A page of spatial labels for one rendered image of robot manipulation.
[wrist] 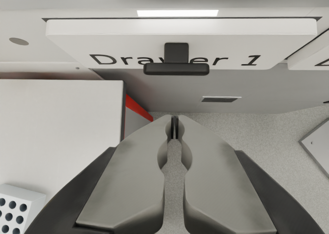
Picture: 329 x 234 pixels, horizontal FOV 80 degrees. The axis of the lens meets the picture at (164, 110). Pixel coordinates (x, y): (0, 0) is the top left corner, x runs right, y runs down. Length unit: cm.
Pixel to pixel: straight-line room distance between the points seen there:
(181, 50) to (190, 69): 2
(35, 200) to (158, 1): 36
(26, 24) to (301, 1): 28
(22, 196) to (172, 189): 85
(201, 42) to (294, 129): 111
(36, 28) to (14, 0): 6
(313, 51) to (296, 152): 103
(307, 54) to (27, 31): 35
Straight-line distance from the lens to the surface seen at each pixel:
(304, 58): 33
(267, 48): 27
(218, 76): 43
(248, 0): 21
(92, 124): 39
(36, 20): 28
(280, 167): 127
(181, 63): 23
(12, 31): 32
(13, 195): 43
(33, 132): 45
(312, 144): 131
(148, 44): 24
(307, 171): 134
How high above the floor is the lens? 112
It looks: 82 degrees down
